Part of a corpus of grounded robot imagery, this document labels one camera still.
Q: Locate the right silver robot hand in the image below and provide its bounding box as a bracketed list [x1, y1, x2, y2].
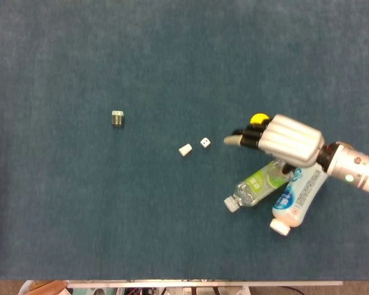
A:
[223, 114, 326, 176]

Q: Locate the aluminium table edge rail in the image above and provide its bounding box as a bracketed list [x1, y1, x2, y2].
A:
[66, 279, 344, 289]

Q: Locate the clear bottle green label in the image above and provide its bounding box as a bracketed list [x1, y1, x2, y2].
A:
[223, 159, 292, 213]

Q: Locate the small grey metal nut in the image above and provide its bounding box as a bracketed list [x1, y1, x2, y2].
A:
[111, 110, 125, 128]

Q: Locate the teal carpet table mat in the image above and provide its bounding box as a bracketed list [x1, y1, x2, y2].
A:
[0, 0, 369, 281]

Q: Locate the small white tapered plug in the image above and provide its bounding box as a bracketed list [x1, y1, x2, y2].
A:
[178, 143, 193, 158]

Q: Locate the white drink bottle blue label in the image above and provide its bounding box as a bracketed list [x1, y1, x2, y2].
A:
[269, 162, 328, 237]

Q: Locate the yellow ridged dome cap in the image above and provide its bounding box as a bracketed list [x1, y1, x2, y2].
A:
[250, 112, 271, 127]

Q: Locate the brown box under table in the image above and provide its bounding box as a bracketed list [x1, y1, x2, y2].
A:
[23, 280, 69, 295]

